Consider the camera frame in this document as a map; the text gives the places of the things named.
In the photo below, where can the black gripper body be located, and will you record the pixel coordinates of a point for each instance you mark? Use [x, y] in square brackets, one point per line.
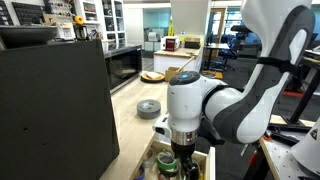
[182, 151]

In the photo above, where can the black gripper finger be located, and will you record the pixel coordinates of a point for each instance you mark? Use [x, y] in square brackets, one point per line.
[195, 171]
[186, 170]

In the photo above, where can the green tape roll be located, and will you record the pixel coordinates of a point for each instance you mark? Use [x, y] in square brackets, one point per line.
[160, 162]

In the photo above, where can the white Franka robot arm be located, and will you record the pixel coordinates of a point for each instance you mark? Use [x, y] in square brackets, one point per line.
[186, 100]

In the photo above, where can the white open cabinet drawer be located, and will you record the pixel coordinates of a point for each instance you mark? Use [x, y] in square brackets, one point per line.
[210, 166]

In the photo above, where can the clear tape roll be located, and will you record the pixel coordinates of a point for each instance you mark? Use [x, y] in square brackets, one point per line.
[146, 161]

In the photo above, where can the blue tape roll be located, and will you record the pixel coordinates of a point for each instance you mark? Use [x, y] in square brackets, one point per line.
[140, 174]

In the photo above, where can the round wooden plate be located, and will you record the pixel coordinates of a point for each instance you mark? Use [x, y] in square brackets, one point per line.
[145, 79]

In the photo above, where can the slice of bread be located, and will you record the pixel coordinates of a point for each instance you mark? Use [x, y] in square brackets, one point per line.
[152, 75]

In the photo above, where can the grey robot mounting table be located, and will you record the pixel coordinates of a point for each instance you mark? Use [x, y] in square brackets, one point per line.
[280, 160]

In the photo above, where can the wooden stick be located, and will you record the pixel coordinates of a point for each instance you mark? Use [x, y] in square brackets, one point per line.
[186, 64]

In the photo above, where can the white island counter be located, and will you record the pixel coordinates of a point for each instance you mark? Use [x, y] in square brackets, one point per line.
[166, 61]

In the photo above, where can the black table clamp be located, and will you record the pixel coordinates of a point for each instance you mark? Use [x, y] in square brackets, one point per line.
[283, 135]

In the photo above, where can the stainless black toaster oven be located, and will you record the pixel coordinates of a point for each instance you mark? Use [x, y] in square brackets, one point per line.
[123, 66]

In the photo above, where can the red white appliance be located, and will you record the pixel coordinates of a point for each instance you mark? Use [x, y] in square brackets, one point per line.
[171, 44]

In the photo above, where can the black box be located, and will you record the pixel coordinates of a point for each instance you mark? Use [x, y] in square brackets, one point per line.
[192, 42]

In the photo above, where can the black swivel chair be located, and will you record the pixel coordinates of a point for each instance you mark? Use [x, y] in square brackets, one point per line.
[233, 50]

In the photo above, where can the yellow bottle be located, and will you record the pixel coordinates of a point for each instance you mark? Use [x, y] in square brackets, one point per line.
[170, 26]

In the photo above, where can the black metal stand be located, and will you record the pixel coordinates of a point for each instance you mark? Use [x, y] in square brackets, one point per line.
[305, 96]

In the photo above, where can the black metal tool chest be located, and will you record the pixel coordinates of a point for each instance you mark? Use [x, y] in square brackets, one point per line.
[50, 110]

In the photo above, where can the white shelving unit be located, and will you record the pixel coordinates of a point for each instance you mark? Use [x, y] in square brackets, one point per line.
[100, 13]

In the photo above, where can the yellow round object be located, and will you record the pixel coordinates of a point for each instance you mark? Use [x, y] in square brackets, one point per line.
[78, 20]

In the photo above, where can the black parts bin rack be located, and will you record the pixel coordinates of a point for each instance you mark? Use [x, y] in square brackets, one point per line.
[28, 13]

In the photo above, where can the grey duct tape roll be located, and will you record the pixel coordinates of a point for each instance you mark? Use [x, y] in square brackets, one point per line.
[143, 114]

